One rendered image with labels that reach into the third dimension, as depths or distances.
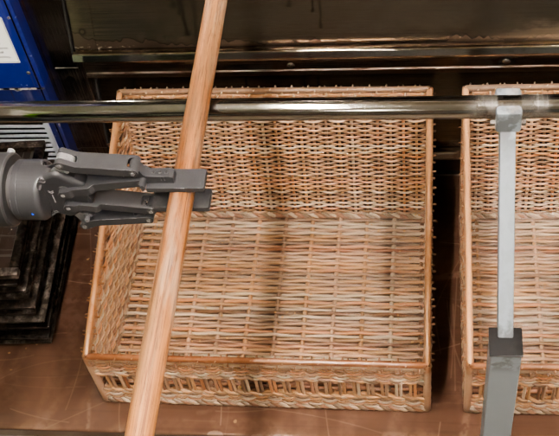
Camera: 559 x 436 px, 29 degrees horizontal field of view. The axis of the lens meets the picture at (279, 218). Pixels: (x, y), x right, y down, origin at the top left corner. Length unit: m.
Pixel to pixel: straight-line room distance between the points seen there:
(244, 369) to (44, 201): 0.52
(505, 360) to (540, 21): 0.59
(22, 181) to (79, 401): 0.66
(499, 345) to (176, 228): 0.46
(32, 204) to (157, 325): 0.24
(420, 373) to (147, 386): 0.64
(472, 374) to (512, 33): 0.54
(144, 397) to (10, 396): 0.82
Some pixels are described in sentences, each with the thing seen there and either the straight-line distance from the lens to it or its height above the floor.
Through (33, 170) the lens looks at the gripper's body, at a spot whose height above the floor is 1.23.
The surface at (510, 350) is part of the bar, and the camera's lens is 1.42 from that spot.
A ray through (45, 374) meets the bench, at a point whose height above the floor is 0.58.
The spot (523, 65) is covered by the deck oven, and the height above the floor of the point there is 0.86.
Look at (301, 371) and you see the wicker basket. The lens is 1.70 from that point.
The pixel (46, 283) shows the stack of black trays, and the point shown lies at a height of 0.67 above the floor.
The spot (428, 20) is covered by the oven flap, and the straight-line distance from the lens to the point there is 1.76.
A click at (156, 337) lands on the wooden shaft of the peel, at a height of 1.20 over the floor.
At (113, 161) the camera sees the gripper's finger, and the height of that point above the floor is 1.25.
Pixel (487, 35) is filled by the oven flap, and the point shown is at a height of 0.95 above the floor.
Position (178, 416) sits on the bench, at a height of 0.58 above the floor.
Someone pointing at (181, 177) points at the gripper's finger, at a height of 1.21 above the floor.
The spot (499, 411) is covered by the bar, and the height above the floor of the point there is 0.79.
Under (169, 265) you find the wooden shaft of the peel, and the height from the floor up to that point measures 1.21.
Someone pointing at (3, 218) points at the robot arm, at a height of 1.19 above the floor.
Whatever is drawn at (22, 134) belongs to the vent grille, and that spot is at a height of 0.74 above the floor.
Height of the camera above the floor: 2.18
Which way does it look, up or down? 53 degrees down
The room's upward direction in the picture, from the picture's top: 10 degrees counter-clockwise
